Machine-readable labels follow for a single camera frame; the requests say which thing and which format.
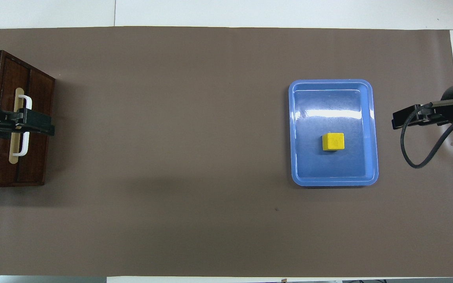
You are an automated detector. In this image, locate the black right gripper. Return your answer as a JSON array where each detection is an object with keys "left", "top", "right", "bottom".
[{"left": 392, "top": 80, "right": 453, "bottom": 130}]

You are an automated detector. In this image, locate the wooden drawer with white handle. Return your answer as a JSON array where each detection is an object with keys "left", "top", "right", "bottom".
[{"left": 0, "top": 53, "right": 33, "bottom": 187}]

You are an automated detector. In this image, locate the yellow block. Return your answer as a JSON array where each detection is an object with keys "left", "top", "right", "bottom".
[{"left": 321, "top": 132, "right": 345, "bottom": 152}]

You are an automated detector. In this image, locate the dark brown wooden cabinet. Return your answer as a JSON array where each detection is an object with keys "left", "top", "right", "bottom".
[{"left": 0, "top": 50, "right": 56, "bottom": 188}]

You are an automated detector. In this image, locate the blue plastic tray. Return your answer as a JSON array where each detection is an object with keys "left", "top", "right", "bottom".
[{"left": 289, "top": 79, "right": 379, "bottom": 187}]

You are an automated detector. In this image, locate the brown table mat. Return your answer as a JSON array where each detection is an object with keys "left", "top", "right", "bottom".
[{"left": 0, "top": 26, "right": 453, "bottom": 278}]

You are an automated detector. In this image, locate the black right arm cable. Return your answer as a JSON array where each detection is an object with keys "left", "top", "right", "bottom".
[{"left": 401, "top": 100, "right": 453, "bottom": 170}]

